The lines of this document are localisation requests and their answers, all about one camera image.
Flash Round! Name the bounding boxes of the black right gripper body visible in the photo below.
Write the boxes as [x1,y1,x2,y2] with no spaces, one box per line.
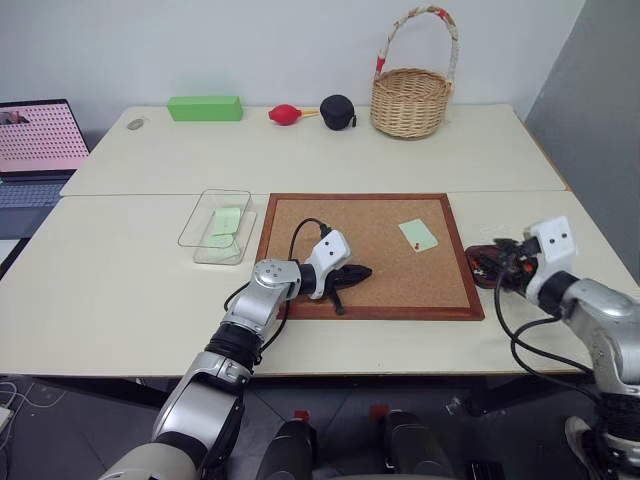
[497,238,540,290]

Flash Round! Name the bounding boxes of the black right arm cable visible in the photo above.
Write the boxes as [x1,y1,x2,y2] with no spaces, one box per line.
[493,277,604,404]

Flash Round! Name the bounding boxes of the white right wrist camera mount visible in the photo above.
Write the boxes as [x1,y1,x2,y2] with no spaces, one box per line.
[521,215,580,304]

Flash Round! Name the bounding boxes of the wicker basket with handle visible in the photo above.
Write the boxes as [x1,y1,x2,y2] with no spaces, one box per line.
[369,5,461,141]

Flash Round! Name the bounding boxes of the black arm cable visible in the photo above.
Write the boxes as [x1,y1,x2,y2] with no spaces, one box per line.
[222,217,332,351]
[493,277,604,404]

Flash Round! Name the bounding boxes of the laptop with pink screen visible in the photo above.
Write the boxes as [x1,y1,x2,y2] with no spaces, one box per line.
[0,98,92,212]

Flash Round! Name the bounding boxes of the green sticky note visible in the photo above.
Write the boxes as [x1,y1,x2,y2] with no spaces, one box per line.
[397,218,441,254]
[211,206,243,236]
[201,231,237,250]

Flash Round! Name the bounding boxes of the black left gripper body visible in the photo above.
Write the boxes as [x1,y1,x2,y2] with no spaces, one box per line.
[320,265,353,299]

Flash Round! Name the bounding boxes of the wood framed cork board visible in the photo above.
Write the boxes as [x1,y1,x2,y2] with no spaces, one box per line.
[260,192,487,322]

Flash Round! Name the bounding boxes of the red rubber air blower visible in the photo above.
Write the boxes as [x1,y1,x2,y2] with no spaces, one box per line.
[267,103,320,127]

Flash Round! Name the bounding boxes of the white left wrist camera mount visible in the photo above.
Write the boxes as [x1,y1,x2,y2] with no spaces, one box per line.
[303,228,353,301]

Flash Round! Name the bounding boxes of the green rectangular box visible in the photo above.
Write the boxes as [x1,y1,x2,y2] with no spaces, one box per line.
[166,95,245,123]

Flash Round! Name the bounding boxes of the white floor cables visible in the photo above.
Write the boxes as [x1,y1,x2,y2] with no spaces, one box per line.
[0,378,67,454]

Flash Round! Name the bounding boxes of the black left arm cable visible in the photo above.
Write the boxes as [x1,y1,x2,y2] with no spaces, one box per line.
[222,217,332,351]

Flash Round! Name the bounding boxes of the dark red pushpin tray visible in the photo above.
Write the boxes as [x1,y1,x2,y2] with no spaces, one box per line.
[463,243,507,290]

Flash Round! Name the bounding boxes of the clear plastic box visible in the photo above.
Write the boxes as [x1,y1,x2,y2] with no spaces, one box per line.
[175,188,259,266]

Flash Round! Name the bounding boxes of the black round zipper case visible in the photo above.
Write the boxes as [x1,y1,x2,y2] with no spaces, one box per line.
[319,94,358,132]

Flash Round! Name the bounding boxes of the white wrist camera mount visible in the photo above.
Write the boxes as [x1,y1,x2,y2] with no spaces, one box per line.
[521,215,580,304]
[303,228,353,301]

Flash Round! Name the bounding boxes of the dark rounded shape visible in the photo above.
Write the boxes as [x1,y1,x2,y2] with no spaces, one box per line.
[380,408,454,480]
[258,418,319,480]

